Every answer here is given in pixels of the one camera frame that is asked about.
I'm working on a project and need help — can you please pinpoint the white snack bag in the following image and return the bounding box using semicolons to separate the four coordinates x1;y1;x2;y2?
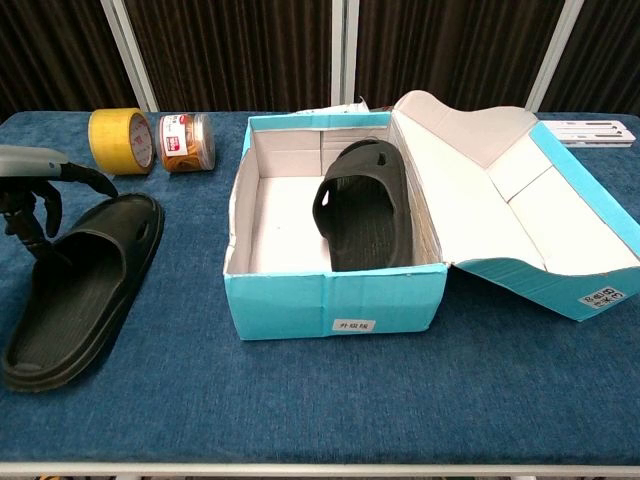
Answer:
297;99;371;115

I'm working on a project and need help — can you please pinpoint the clear jar red label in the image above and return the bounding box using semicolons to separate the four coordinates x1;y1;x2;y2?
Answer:
157;112;216;174

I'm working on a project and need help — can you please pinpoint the blue table cloth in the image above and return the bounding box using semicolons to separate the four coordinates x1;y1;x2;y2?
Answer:
0;110;640;466

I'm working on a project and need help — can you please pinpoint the light blue shoe box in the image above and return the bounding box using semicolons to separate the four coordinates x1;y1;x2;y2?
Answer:
223;89;640;342

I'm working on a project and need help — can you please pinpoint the silver aluminium partition post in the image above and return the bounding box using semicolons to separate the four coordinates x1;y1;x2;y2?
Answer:
330;0;360;109
527;0;585;114
98;0;160;112

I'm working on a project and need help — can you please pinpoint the white folding laptop stand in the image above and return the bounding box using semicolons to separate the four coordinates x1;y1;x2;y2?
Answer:
547;119;632;149

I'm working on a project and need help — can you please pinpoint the dark corrugated partition panel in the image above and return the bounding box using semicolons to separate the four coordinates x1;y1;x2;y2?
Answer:
355;0;569;112
0;0;134;124
123;0;335;114
542;0;640;114

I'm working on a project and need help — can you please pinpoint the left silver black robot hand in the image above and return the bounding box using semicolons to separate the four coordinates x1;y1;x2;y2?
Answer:
0;145;120;254

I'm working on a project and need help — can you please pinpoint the black rubber slipper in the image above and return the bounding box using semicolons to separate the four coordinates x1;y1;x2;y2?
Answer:
2;192;166;392
310;139;415;273

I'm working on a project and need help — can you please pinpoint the yellow tape roll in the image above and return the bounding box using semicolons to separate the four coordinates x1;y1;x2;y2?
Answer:
88;107;154;176

